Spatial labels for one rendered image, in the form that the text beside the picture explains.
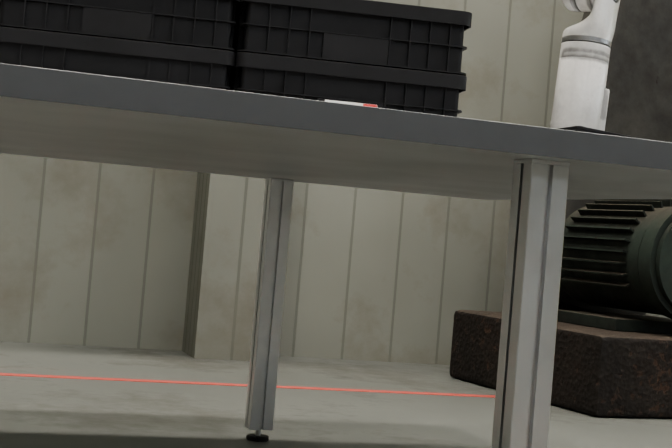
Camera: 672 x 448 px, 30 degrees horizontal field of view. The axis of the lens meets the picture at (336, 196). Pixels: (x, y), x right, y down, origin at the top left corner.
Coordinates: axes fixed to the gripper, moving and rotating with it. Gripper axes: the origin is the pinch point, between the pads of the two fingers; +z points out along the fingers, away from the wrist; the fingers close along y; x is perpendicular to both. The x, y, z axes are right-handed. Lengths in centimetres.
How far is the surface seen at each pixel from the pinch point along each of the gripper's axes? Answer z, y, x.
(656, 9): -63, 91, -311
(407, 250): 45, 184, -277
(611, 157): 29, -60, 9
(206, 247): 51, 213, -183
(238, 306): 73, 205, -196
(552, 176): 32, -53, 12
